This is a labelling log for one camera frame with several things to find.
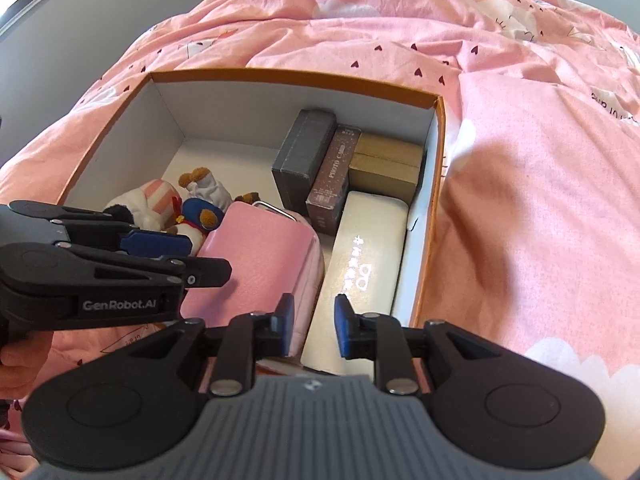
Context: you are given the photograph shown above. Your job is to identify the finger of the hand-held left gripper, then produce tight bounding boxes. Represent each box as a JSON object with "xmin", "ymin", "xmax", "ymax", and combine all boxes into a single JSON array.
[
  {"xmin": 55, "ymin": 242, "xmax": 233, "ymax": 288},
  {"xmin": 7, "ymin": 200, "xmax": 194, "ymax": 258}
]

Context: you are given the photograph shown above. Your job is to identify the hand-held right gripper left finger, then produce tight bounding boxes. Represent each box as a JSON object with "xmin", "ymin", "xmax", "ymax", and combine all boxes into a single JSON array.
[{"xmin": 125, "ymin": 292, "xmax": 296, "ymax": 399}]

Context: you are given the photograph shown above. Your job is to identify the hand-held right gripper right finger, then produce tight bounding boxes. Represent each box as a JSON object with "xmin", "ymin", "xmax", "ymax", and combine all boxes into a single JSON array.
[{"xmin": 333, "ymin": 294, "xmax": 505, "ymax": 397}]

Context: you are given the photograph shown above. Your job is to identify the pink case metal handle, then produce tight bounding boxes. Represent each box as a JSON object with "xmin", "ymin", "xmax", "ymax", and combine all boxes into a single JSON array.
[{"xmin": 177, "ymin": 201, "xmax": 323, "ymax": 358}]

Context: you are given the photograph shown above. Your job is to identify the white glasses case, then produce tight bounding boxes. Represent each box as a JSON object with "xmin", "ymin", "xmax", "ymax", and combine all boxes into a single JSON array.
[{"xmin": 300, "ymin": 190, "xmax": 411, "ymax": 376}]

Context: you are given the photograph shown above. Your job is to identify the orange cardboard box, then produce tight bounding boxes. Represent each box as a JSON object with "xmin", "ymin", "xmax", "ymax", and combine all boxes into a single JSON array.
[{"xmin": 57, "ymin": 69, "xmax": 447, "ymax": 376}]

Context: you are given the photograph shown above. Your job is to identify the gold cardboard box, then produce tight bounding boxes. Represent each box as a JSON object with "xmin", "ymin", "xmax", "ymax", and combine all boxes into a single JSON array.
[{"xmin": 348, "ymin": 132, "xmax": 425, "ymax": 206}]

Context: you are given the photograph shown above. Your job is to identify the person's left hand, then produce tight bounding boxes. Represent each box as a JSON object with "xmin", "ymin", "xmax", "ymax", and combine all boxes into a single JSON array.
[{"xmin": 0, "ymin": 331, "xmax": 53, "ymax": 401}]

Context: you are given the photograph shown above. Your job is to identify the white plush toy pink stripes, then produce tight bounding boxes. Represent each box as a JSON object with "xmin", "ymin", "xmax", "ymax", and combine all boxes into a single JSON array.
[{"xmin": 102, "ymin": 177, "xmax": 186, "ymax": 233}]

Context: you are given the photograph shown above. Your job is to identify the plush doll blue outfit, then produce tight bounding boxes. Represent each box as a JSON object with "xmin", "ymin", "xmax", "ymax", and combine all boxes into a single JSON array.
[{"xmin": 172, "ymin": 197, "xmax": 233, "ymax": 248}]

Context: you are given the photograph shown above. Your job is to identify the brown bear plush white outfit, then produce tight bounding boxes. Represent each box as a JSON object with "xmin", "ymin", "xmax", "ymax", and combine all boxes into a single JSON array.
[{"xmin": 178, "ymin": 166, "xmax": 236, "ymax": 211}]

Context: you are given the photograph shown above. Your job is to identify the brown glitter box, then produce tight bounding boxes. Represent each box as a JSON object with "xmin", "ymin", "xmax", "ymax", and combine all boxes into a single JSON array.
[{"xmin": 305, "ymin": 124, "xmax": 362, "ymax": 237}]

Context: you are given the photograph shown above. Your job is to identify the grey cardboard box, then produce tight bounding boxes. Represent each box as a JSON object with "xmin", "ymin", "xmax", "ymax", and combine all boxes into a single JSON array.
[{"xmin": 271, "ymin": 108, "xmax": 338, "ymax": 211}]

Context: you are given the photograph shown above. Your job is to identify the pink printed blanket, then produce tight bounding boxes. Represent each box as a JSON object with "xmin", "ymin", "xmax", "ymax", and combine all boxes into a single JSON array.
[{"xmin": 0, "ymin": 0, "xmax": 640, "ymax": 480}]

